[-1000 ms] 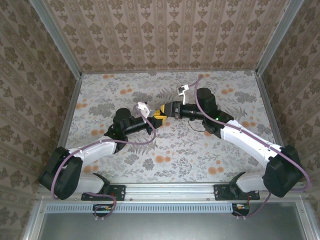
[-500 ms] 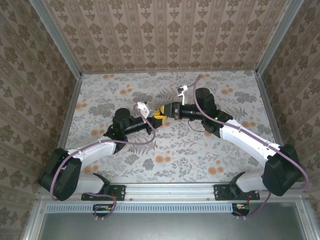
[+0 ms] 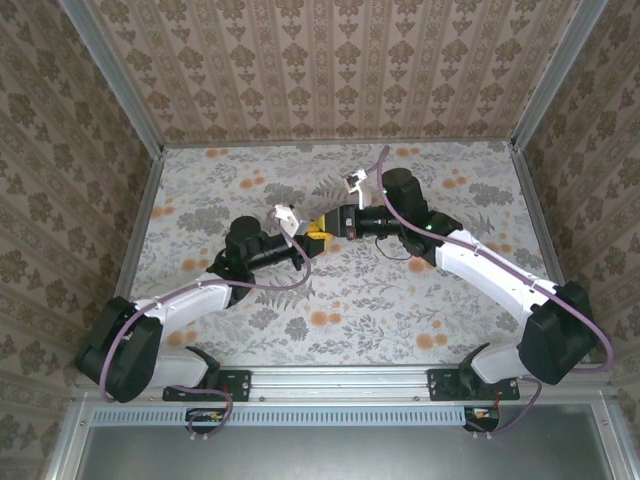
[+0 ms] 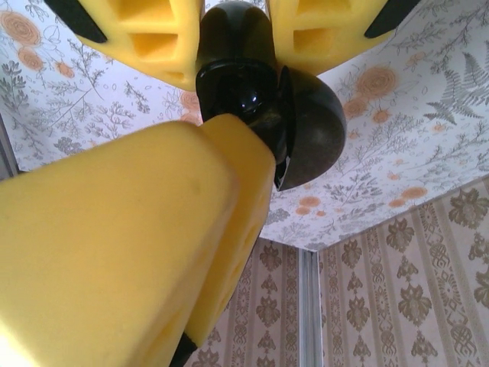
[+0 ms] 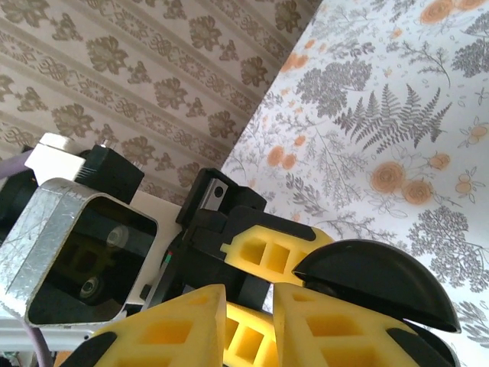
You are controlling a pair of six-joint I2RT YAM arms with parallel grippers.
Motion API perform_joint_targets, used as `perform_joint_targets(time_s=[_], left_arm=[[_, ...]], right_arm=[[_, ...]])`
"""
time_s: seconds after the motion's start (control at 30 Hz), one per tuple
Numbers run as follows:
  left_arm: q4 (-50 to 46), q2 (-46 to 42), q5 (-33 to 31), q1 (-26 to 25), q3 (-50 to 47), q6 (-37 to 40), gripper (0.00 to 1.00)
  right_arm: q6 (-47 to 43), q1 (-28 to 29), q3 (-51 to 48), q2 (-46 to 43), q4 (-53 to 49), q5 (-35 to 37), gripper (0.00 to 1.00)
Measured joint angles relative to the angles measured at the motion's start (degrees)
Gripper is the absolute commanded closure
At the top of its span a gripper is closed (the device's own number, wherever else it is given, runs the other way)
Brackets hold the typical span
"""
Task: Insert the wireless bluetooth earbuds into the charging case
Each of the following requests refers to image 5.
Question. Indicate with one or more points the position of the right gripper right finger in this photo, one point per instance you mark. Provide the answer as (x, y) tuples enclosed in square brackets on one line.
[(336, 340)]

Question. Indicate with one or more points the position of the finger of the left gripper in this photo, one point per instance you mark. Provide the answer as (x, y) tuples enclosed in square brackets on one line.
[(248, 340), (263, 252)]

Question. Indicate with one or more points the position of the black round charging case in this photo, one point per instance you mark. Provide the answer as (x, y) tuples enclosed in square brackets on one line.
[(374, 275)]

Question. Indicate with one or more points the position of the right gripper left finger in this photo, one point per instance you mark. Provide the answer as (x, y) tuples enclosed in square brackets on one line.
[(164, 336)]

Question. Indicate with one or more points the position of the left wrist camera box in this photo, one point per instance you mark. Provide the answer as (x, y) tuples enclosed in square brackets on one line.
[(49, 229)]

